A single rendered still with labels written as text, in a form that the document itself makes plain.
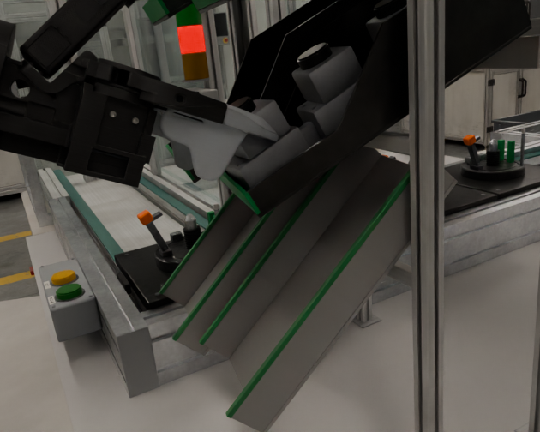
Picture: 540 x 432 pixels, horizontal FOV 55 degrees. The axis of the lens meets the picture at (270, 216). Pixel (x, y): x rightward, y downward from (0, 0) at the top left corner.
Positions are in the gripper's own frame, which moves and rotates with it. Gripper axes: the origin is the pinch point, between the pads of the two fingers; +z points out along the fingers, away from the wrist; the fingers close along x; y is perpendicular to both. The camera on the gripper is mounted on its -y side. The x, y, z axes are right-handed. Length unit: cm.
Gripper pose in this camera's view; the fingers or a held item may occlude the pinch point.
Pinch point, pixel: (252, 123)
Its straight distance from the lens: 44.9
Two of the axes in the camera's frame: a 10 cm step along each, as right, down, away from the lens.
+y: -2.8, 9.6, 0.9
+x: 4.0, 2.0, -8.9
